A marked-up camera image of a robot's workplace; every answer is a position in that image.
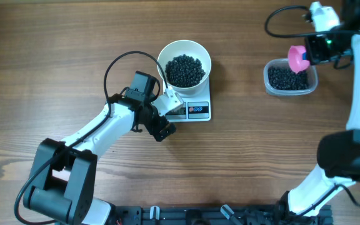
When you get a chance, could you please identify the pink scoop with blue handle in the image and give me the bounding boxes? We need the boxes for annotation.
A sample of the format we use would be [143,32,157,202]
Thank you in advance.
[287,46,311,73]

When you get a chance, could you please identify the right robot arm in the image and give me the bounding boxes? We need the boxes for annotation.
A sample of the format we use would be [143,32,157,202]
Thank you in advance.
[275,1,360,223]

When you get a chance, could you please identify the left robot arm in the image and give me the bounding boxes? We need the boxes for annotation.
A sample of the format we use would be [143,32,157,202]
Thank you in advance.
[16,91,183,224]

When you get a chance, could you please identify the white digital kitchen scale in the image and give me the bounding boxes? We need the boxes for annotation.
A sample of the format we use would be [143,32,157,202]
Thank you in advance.
[165,78,211,123]

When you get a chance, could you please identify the black beans in bowl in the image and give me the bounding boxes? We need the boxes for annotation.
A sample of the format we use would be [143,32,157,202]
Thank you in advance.
[165,54,206,88]

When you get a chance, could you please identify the white round bowl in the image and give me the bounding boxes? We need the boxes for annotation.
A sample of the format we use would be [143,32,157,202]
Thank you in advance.
[158,40,212,98]

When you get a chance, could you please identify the black beans in container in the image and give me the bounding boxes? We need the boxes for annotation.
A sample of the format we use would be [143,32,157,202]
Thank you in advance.
[268,66,309,91]

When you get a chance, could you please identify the clear plastic container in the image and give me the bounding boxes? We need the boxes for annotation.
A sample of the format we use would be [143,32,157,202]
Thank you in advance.
[263,58,318,96]

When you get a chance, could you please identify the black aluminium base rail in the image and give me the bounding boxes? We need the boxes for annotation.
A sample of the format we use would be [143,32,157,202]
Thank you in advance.
[106,204,334,225]

